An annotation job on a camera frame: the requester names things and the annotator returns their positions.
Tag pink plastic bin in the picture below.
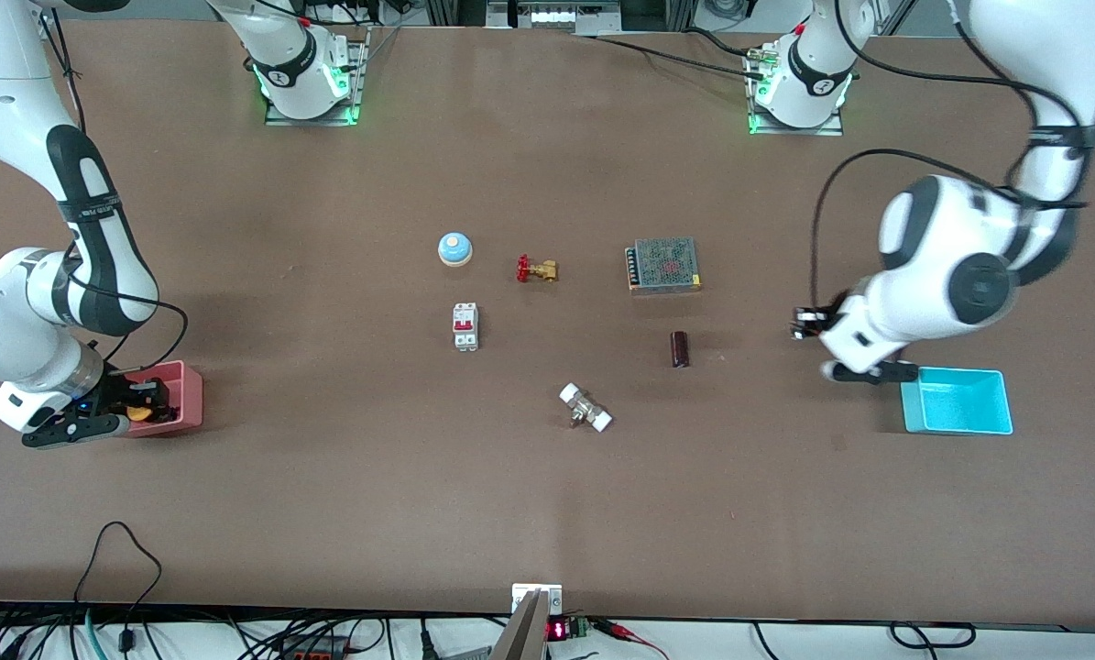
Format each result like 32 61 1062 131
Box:
112 360 204 438

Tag red alligator clip lead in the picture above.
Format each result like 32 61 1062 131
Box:
598 620 669 660

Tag black cable across table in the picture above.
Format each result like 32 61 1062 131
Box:
573 27 770 80

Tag metal fitting white ends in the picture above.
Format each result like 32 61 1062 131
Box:
559 382 614 434

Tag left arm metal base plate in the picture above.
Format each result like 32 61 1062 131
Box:
747 46 845 138

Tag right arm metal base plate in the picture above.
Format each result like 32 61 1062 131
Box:
265 26 370 127

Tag cyan plastic bin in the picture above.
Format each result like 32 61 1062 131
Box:
901 367 1014 435

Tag metal mesh power supply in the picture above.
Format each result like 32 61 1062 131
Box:
626 237 703 294

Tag thin black looped cable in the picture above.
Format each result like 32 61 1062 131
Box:
74 521 163 608

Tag black coiled floor cable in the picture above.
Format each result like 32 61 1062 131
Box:
890 621 977 650

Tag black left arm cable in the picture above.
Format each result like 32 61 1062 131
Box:
811 0 1095 318

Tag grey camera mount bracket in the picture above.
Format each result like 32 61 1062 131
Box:
490 583 564 660

